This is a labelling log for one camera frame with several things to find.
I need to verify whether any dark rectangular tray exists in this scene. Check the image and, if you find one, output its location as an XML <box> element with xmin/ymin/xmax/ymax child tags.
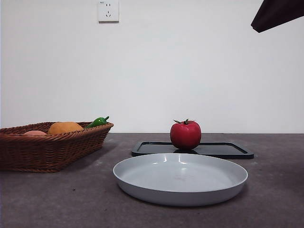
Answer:
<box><xmin>131</xmin><ymin>141</ymin><xmax>255</xmax><ymax>160</ymax></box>

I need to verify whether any brown wicker basket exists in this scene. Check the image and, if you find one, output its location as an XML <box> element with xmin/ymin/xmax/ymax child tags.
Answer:
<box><xmin>0</xmin><ymin>122</ymin><xmax>114</xmax><ymax>173</ymax></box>

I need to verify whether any pale grey round plate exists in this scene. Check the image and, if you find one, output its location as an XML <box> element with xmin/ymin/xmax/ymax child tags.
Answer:
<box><xmin>113</xmin><ymin>152</ymin><xmax>249</xmax><ymax>207</ymax></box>

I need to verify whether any pale pink vegetable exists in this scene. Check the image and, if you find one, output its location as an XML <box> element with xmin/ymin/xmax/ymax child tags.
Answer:
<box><xmin>23</xmin><ymin>130</ymin><xmax>48</xmax><ymax>136</ymax></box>

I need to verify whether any orange round fruit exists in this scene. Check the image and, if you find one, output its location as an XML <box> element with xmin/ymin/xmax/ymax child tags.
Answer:
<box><xmin>48</xmin><ymin>121</ymin><xmax>85</xmax><ymax>135</ymax></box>

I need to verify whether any white wall socket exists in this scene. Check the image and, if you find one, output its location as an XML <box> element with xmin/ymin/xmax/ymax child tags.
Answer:
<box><xmin>98</xmin><ymin>0</ymin><xmax>120</xmax><ymax>23</ymax></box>

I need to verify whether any red tomato with green stem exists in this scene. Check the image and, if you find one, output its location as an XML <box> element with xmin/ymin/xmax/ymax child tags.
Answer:
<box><xmin>170</xmin><ymin>118</ymin><xmax>202</xmax><ymax>150</ymax></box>

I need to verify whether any green pepper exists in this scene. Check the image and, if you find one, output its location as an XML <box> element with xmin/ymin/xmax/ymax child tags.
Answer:
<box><xmin>85</xmin><ymin>116</ymin><xmax>110</xmax><ymax>129</ymax></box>

